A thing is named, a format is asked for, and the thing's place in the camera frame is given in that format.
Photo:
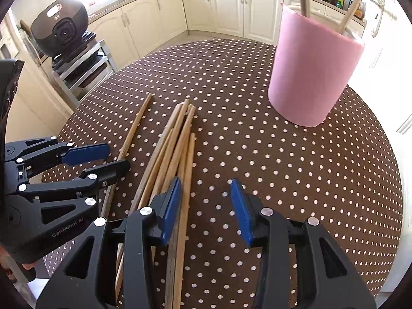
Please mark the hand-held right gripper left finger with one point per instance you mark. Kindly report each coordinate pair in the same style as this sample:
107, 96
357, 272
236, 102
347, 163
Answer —
173, 206

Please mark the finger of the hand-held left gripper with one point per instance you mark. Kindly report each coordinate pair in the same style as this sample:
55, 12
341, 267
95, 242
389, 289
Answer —
87, 153
112, 169

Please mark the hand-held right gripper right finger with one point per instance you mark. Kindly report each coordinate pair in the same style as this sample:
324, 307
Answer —
241, 209

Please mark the pink cup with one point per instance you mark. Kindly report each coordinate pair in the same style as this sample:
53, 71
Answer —
309, 70

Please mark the brown polka dot tablecloth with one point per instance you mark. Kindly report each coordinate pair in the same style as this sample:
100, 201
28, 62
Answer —
241, 103

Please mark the cream lower kitchen cabinets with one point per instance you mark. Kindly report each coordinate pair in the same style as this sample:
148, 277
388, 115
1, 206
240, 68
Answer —
225, 9

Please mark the white door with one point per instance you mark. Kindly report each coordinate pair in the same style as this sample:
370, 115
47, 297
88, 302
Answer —
386, 70

